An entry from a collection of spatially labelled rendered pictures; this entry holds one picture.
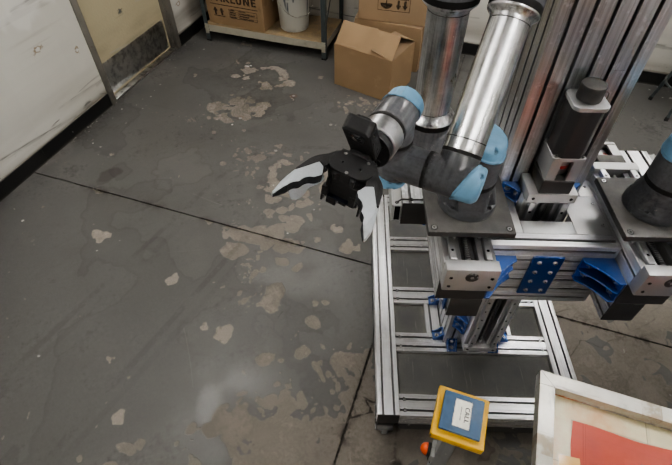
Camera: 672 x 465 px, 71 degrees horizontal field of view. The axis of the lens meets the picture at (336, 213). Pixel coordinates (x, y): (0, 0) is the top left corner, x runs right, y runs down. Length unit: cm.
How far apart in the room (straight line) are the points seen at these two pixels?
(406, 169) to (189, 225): 226
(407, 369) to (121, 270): 168
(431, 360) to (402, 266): 52
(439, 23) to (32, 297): 258
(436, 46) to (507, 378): 157
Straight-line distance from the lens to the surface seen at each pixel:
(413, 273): 244
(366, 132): 67
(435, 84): 109
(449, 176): 88
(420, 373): 217
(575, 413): 142
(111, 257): 302
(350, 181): 71
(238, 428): 232
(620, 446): 143
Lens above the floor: 216
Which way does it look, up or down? 47 degrees down
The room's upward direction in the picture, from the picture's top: straight up
